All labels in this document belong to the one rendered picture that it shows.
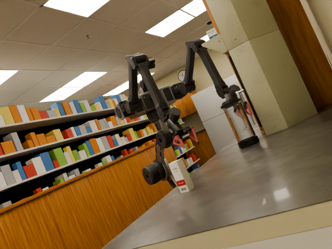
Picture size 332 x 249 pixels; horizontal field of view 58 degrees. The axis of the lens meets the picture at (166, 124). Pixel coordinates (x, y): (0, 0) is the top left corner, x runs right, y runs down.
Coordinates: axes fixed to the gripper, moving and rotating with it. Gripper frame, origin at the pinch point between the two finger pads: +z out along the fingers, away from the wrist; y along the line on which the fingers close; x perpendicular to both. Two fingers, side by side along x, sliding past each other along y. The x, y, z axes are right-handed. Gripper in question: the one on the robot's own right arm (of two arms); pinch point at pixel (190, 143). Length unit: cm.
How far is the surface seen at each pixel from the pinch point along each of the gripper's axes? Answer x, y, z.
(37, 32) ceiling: 56, -12, -217
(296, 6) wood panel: -63, 73, -18
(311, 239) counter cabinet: -84, -56, 67
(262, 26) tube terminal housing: -60, 38, -12
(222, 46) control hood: -48, 20, -18
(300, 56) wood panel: -43, 68, 2
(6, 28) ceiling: 41, -42, -208
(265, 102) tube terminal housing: -36.4, 24.6, 15.5
